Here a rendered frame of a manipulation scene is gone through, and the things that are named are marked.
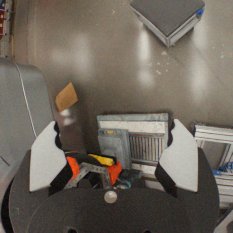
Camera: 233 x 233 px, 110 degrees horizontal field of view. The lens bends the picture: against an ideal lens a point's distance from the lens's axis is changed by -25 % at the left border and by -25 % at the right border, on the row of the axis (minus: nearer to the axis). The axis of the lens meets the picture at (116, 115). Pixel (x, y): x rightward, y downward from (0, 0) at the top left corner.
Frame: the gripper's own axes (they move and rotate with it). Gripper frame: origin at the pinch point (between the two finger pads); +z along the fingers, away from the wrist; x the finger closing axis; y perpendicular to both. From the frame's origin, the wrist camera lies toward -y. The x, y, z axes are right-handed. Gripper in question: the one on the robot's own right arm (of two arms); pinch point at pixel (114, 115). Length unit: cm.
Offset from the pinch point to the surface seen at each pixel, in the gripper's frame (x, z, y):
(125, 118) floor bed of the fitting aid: 8, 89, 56
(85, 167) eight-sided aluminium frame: -19, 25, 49
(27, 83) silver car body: -49, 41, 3
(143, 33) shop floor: 27, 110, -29
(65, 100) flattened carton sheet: -83, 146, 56
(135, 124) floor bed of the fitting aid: 19, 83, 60
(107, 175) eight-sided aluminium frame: -9, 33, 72
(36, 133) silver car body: -46, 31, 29
